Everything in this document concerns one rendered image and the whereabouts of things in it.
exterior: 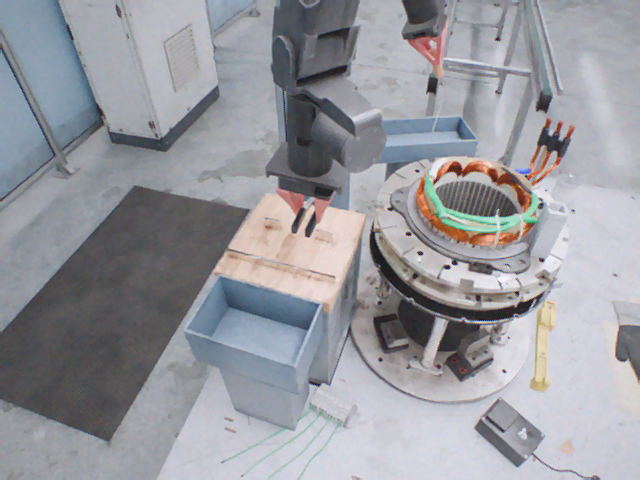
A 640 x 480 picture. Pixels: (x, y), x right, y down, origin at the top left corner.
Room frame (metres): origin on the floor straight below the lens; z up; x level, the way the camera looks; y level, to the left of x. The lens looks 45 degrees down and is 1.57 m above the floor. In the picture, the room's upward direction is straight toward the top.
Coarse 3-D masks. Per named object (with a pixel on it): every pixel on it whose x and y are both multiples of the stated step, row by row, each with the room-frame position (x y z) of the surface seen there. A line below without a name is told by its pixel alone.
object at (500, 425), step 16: (496, 400) 0.32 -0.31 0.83; (496, 416) 0.29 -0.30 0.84; (512, 416) 0.29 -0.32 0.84; (480, 432) 0.28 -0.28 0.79; (496, 432) 0.27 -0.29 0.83; (512, 432) 0.27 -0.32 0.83; (528, 432) 0.26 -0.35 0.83; (496, 448) 0.25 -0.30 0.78; (512, 448) 0.24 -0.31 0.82; (528, 448) 0.24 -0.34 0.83
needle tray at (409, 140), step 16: (384, 128) 0.87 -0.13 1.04; (400, 128) 0.88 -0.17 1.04; (416, 128) 0.88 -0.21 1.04; (432, 128) 0.89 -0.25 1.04; (448, 128) 0.90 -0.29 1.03; (464, 128) 0.86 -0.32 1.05; (400, 144) 0.78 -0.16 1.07; (416, 144) 0.78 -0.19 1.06; (432, 144) 0.78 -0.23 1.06; (448, 144) 0.79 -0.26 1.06; (464, 144) 0.79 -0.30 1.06; (384, 160) 0.77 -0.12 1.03; (400, 160) 0.77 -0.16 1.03; (416, 160) 0.78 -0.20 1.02; (432, 160) 0.80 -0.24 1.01
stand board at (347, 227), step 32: (256, 224) 0.53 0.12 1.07; (288, 224) 0.53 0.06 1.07; (320, 224) 0.53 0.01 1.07; (352, 224) 0.53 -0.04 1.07; (224, 256) 0.46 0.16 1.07; (288, 256) 0.46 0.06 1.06; (320, 256) 0.46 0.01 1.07; (352, 256) 0.48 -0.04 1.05; (288, 288) 0.40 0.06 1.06; (320, 288) 0.40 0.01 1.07
